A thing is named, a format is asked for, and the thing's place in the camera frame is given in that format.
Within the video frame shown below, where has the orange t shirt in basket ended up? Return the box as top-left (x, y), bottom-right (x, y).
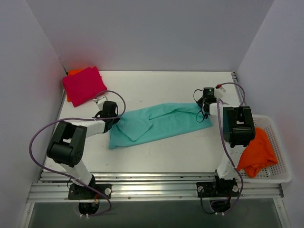
top-left (237, 127), bottom-right (278, 178)

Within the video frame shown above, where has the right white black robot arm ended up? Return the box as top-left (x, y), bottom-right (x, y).
top-left (195, 87), bottom-right (256, 196)

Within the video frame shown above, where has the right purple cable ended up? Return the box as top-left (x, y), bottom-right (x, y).
top-left (213, 82), bottom-right (246, 214)

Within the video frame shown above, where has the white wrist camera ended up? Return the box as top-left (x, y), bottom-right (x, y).
top-left (93, 95), bottom-right (108, 105)
top-left (214, 84), bottom-right (226, 99)

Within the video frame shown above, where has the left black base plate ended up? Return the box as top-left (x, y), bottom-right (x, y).
top-left (67, 183), bottom-right (112, 200)

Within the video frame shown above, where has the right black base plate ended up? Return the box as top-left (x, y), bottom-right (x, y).
top-left (196, 181), bottom-right (239, 198)

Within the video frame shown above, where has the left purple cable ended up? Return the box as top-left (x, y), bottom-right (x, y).
top-left (28, 90), bottom-right (126, 217)

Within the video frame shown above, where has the aluminium rail frame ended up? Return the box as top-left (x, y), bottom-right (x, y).
top-left (26, 171), bottom-right (285, 204)

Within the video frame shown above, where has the folded magenta t shirt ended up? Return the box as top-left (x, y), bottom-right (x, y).
top-left (62, 66), bottom-right (107, 107)

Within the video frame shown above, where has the folded orange t shirt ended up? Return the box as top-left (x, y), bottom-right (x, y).
top-left (66, 69), bottom-right (83, 102)

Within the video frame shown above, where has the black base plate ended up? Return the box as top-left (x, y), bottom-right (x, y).
top-left (67, 183), bottom-right (112, 200)
top-left (196, 181), bottom-right (239, 198)

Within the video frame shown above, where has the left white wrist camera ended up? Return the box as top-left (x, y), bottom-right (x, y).
top-left (93, 95), bottom-right (108, 105)

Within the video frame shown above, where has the teal t shirt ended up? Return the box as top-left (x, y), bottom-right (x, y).
top-left (108, 103), bottom-right (213, 150)

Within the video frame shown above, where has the white plastic basket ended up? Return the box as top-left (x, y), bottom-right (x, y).
top-left (240, 114), bottom-right (292, 184)

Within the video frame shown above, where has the purple cable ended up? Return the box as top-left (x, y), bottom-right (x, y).
top-left (28, 90), bottom-right (126, 217)
top-left (213, 82), bottom-right (246, 214)

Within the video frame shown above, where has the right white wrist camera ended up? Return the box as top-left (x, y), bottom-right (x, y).
top-left (214, 84), bottom-right (226, 99)

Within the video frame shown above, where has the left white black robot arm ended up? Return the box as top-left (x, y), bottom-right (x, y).
top-left (47, 100), bottom-right (119, 199)

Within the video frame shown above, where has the black thin cable loop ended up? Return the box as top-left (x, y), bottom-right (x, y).
top-left (193, 88), bottom-right (208, 124)

